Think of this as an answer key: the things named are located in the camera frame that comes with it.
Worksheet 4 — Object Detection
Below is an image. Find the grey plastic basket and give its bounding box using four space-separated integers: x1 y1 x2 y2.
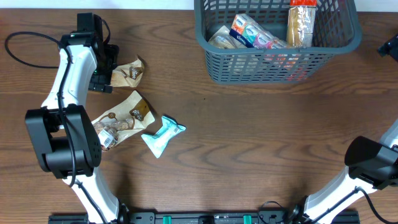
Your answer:
194 0 362 85

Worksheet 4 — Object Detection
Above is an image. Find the tan snack bag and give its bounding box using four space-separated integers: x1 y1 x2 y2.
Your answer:
111 58 145 88

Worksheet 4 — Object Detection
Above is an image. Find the orange tan cracker pack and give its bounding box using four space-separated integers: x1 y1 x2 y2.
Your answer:
287 0 317 47

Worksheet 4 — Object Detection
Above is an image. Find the tan brown cookie bag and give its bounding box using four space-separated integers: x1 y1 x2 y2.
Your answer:
92 90 155 152

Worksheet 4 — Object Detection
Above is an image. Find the light teal snack packet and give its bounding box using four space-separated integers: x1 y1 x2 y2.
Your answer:
141 116 186 159

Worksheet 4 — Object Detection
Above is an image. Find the tan brown pouch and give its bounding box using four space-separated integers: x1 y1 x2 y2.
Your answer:
208 26 246 49

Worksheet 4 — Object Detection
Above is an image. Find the blue tissue pack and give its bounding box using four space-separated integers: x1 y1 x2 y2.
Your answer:
229 14 289 49

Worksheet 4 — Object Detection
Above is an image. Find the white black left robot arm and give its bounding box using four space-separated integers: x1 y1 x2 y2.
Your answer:
25 12 119 223

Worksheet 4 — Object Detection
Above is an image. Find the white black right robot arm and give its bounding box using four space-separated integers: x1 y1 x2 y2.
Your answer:
283 122 397 223

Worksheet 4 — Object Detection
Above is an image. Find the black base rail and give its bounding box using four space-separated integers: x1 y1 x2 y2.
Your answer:
48 208 361 224

